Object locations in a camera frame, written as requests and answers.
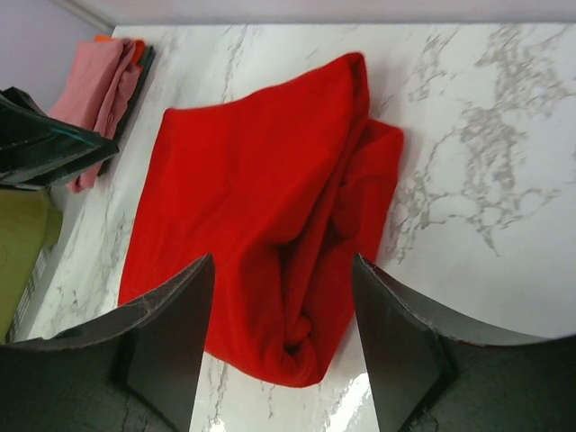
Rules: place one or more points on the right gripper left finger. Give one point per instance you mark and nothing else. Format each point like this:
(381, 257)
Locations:
(135, 368)

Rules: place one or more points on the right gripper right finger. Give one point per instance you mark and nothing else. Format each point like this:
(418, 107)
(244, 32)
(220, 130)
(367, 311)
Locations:
(432, 368)

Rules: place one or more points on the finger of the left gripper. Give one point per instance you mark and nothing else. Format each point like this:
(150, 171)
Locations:
(38, 151)

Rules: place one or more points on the red t shirt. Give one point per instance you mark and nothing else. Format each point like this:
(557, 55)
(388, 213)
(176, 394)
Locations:
(283, 188)

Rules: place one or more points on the dark folded garment under stack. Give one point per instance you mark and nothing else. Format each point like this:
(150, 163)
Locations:
(135, 103)

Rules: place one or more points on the olive green laundry basket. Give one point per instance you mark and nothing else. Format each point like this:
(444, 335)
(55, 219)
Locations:
(29, 223)

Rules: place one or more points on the folded pink t shirt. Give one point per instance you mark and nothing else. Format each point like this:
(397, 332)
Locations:
(102, 80)

